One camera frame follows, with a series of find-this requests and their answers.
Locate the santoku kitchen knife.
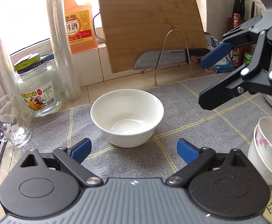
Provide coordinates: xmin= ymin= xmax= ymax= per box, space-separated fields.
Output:
xmin=133 ymin=48 xmax=210 ymax=70

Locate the tall plain white bowl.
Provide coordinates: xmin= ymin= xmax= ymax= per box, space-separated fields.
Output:
xmin=90 ymin=89 xmax=164 ymax=148

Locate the clear drinking glass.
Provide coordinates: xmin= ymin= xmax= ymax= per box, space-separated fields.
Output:
xmin=0 ymin=93 xmax=31 ymax=148

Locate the bamboo cutting board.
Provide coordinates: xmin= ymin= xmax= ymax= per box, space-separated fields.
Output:
xmin=99 ymin=0 xmax=206 ymax=73

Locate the plastic wrap roll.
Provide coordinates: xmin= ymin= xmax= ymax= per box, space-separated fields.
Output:
xmin=0 ymin=38 xmax=30 ymax=117
xmin=46 ymin=0 xmax=82 ymax=101

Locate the metal wire rack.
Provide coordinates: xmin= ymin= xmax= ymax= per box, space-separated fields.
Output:
xmin=141 ymin=29 xmax=197 ymax=86

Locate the white blue salt bag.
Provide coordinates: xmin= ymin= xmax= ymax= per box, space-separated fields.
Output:
xmin=204 ymin=32 xmax=235 ymax=74

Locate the grey checked cloth mat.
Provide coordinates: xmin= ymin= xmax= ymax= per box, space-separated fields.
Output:
xmin=21 ymin=74 xmax=272 ymax=179

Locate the glass jar green lid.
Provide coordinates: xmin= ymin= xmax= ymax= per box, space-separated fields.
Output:
xmin=14 ymin=53 xmax=61 ymax=117

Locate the dark vinegar bottle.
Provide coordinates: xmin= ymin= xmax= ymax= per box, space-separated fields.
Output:
xmin=229 ymin=13 xmax=251 ymax=68

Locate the orange cooking wine jug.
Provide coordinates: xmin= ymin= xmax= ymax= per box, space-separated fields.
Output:
xmin=63 ymin=0 xmax=98 ymax=54

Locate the green lid sauce jar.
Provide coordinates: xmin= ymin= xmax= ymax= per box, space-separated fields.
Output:
xmin=243 ymin=52 xmax=253 ymax=65

